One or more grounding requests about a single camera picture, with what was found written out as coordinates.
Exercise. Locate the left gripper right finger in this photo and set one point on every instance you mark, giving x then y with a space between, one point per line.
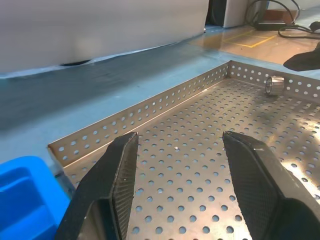
262 187

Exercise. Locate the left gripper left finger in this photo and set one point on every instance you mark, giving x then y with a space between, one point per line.
100 187

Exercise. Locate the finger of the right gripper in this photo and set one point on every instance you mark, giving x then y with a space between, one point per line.
305 61

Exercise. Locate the blue compartment tray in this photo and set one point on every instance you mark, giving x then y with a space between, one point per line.
25 200

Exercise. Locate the perforated steel tray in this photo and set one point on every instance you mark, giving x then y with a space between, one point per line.
187 150

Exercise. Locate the metal roller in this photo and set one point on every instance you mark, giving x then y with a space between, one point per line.
275 86

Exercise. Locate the black power adapter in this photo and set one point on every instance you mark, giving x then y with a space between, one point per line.
272 25

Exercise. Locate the brown box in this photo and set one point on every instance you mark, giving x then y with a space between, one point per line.
275 16

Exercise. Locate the white upright panel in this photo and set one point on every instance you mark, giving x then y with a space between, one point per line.
235 12

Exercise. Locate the white backdrop board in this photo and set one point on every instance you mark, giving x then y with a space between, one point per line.
100 25

